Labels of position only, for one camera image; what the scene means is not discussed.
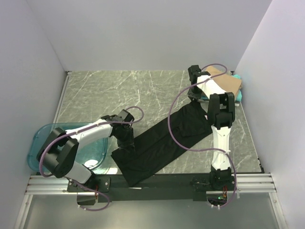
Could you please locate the folded teal t shirt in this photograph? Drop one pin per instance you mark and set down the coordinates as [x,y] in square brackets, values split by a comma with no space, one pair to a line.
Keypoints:
[238,96]

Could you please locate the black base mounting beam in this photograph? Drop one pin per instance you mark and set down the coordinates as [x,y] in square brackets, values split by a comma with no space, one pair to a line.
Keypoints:
[194,186]

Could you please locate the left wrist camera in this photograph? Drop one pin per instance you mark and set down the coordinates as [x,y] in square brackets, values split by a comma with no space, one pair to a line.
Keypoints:
[125,116]

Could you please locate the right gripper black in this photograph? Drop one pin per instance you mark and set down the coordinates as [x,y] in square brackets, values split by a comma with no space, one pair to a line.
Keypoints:
[195,97]

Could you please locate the black t shirt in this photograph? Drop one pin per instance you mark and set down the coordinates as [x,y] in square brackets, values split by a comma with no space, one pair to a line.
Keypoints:
[163,143]

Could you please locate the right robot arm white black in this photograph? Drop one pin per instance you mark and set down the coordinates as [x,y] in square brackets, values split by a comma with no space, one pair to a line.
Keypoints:
[220,115]

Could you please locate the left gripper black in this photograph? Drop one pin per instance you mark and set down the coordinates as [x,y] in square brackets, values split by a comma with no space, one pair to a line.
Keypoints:
[130,142]

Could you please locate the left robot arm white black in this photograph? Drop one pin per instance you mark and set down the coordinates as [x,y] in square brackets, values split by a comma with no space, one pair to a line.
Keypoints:
[57,156]

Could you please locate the folded tan t shirt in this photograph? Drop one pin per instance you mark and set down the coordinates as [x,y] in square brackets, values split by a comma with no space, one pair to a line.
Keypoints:
[226,82]

